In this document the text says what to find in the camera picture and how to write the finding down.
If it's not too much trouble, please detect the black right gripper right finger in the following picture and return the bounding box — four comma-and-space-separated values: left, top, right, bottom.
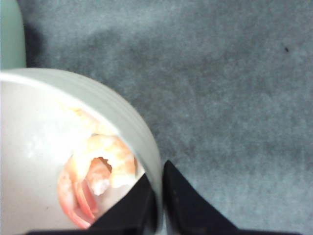
163, 161, 239, 235

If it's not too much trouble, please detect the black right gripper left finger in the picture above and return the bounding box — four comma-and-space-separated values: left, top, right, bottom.
27, 175, 157, 235

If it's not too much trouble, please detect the pink cooked shrimp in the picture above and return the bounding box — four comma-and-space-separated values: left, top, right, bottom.
57, 134, 136, 229

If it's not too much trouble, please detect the beige ribbed bowl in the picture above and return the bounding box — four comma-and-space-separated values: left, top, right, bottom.
0, 69, 163, 235

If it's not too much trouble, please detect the mint green breakfast maker base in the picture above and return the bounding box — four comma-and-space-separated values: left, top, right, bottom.
0, 0, 26, 70

